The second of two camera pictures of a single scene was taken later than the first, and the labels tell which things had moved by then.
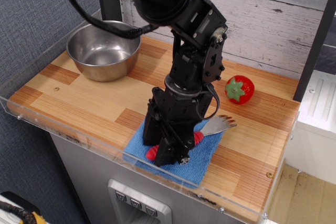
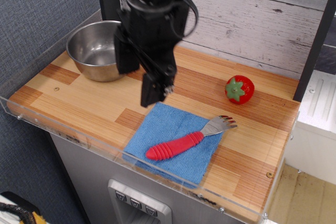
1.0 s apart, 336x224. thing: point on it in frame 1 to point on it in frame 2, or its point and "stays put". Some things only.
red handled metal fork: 220,124 stays put
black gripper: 179,114 to 150,31
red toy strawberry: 239,89 stays put
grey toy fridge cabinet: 111,191 stays put
